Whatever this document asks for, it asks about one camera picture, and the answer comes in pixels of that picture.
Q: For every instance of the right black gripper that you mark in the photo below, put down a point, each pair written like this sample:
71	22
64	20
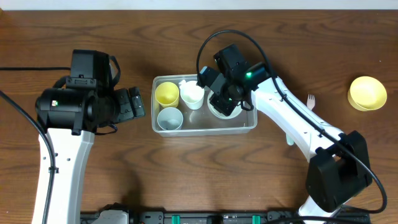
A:
221	104

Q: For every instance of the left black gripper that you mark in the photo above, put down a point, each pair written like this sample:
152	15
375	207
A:
125	104

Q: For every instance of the grey plastic bowl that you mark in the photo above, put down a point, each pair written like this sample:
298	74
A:
237	111

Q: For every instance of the white plastic cup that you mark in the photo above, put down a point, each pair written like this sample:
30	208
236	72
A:
191	94

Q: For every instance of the yellow plastic cup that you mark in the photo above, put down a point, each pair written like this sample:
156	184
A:
167	94

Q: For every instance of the grey plastic cup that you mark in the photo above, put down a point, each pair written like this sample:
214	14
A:
170	119

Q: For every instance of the clear plastic container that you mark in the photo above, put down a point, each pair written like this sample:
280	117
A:
199	122

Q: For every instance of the pale pink plastic fork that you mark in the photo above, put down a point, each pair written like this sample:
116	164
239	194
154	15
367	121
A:
311	102

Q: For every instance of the yellow plastic bowl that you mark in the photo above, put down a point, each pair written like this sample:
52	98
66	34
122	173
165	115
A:
366	94

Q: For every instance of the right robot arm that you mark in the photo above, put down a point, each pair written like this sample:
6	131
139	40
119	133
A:
339	167

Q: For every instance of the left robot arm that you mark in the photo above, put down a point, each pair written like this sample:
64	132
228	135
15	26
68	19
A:
69	115

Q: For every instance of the mint green plastic spoon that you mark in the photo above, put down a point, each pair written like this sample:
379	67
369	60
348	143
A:
289	140

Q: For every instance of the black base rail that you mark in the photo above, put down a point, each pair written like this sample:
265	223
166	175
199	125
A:
117	213

